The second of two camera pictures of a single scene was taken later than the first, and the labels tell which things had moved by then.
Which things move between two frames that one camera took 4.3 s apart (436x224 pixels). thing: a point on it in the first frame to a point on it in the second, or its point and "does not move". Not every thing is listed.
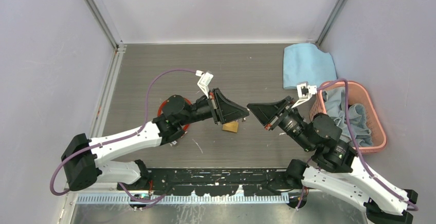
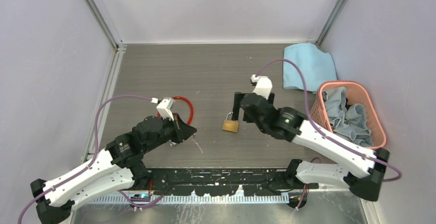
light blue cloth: [307, 62] does not move
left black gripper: [223, 110] to [182, 130]
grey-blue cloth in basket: [335, 100] does not move
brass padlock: [231, 127] does not move
